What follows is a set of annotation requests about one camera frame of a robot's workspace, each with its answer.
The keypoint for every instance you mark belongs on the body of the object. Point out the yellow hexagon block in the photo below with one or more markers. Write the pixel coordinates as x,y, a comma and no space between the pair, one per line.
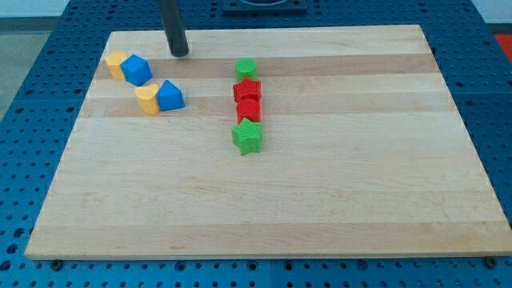
114,61

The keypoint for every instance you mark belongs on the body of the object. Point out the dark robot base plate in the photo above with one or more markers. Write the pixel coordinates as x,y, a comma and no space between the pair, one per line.
263,6

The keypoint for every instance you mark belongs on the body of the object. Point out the red hexagon block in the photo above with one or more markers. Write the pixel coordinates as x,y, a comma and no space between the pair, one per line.
249,109

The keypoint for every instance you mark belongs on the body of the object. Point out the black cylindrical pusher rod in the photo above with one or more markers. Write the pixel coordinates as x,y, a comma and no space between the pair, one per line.
173,27

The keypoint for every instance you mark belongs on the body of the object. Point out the red star block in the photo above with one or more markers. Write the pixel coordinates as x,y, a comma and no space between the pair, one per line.
247,89

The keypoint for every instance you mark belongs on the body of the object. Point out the green star block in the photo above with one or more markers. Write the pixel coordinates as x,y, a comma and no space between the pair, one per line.
247,136

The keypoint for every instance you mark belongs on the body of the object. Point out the blue triangle block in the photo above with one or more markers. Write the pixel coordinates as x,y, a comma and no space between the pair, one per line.
170,97

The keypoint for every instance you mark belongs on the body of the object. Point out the yellow heart block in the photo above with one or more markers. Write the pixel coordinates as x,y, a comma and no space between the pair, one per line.
147,98

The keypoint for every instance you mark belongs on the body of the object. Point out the blue cube block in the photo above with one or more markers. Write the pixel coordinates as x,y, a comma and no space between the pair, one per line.
136,70

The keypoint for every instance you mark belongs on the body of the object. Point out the green cylinder block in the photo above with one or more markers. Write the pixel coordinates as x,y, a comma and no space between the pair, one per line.
245,68

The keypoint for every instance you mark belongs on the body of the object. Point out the light wooden board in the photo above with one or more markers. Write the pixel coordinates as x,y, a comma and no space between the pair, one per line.
364,155

